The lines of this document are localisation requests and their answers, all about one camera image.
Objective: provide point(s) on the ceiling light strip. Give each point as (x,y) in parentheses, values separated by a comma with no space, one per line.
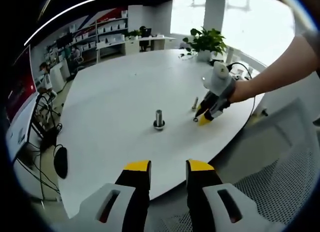
(87,7)

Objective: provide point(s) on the tall white box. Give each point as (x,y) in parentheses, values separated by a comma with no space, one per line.
(229,55)

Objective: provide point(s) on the black monitor on shelf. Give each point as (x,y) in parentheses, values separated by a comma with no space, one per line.
(64,40)

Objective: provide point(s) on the red screen monitor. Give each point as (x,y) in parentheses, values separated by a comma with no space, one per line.
(20,84)

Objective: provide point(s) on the shelving with white boxes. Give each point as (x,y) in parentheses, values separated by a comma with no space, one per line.
(110,26)

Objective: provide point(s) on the green potted plant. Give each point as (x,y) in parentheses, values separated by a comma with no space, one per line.
(207,41)

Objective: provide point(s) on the small threaded steel stud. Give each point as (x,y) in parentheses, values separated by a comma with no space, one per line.
(195,104)

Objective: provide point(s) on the steel washer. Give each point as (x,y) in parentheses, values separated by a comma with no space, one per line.
(194,120)

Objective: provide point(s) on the white cabinet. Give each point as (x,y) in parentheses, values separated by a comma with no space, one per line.
(58,75)

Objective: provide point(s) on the white background desk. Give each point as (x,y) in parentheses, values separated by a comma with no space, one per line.
(150,39)

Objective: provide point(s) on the black background office chair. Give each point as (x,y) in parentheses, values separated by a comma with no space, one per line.
(145,35)

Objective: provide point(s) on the white side table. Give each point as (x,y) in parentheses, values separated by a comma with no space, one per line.
(21,126)

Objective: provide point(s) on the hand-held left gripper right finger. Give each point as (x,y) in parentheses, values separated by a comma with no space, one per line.
(212,194)

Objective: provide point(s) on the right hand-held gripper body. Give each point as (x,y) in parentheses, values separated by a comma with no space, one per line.
(220,84)

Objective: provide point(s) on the white mesh office chair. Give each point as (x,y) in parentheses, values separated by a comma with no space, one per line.
(280,167)

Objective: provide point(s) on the large threaded steel stud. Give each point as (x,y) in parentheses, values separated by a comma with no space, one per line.
(159,119)

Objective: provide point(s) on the black computer mouse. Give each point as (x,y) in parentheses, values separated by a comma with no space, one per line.
(61,163)

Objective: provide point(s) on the large bright window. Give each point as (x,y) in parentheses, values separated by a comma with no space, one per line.
(257,26)
(187,14)

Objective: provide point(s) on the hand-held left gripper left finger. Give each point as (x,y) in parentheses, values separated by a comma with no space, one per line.
(117,194)

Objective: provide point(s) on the small background plant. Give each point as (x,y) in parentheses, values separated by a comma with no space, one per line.
(134,34)

